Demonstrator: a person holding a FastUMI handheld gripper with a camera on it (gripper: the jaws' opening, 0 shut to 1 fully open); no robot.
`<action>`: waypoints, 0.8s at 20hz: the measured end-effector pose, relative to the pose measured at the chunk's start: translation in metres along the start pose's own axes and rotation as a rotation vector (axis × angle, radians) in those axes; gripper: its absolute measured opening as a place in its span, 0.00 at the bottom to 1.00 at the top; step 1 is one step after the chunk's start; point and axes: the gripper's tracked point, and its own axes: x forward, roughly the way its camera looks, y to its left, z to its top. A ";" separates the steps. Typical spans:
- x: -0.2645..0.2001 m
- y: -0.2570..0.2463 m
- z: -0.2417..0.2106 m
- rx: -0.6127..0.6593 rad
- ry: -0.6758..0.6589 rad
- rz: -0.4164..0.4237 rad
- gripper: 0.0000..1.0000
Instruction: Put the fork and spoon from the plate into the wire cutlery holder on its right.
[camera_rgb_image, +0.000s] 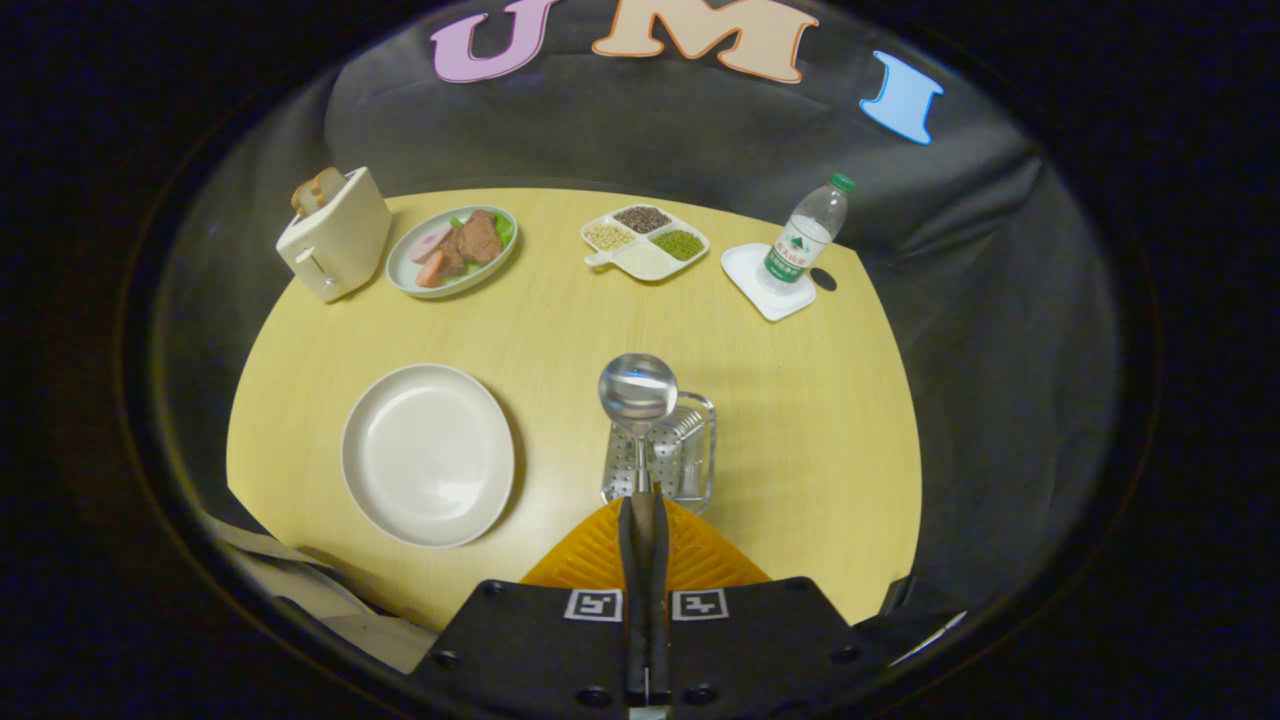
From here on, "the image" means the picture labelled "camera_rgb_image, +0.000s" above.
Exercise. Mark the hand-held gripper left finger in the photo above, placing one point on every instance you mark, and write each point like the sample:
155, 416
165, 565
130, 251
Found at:
520, 640

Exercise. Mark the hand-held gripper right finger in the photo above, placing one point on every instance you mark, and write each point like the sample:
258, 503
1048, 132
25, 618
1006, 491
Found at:
770, 640

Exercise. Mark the clear plastic drain basket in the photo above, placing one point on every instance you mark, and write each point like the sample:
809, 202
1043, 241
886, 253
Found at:
690, 475

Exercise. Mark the beige chair seat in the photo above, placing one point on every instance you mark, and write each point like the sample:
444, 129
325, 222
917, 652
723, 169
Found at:
330, 610

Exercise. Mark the cream round plate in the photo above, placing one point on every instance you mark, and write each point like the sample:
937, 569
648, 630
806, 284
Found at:
430, 460

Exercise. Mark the small black round disc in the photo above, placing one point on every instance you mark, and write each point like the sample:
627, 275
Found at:
823, 279

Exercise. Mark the white square coaster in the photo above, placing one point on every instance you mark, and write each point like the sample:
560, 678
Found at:
745, 275

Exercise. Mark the pale green food plate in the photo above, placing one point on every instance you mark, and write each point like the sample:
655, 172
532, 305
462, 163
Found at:
405, 282

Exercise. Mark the red sausage slice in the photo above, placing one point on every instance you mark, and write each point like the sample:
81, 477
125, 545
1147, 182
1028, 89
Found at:
430, 270

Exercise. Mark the white divided grain dish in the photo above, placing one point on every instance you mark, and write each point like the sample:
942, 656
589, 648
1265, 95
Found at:
645, 262

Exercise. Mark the clear water bottle green cap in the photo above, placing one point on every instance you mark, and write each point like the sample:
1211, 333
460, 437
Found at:
805, 240

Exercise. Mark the brown meat piece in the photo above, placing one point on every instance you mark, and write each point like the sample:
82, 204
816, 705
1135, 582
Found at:
480, 240

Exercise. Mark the pink ham slice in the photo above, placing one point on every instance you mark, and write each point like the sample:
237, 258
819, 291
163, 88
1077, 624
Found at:
430, 242

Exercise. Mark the green lettuce leaf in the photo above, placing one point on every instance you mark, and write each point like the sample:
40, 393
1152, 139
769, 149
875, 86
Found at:
503, 228

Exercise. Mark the cream toaster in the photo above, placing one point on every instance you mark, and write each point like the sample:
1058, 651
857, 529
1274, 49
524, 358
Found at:
340, 245

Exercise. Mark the toast bread slice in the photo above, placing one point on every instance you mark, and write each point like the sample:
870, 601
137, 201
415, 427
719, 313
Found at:
305, 197
330, 183

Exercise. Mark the black chair frame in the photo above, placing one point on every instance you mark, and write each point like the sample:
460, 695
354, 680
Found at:
920, 620

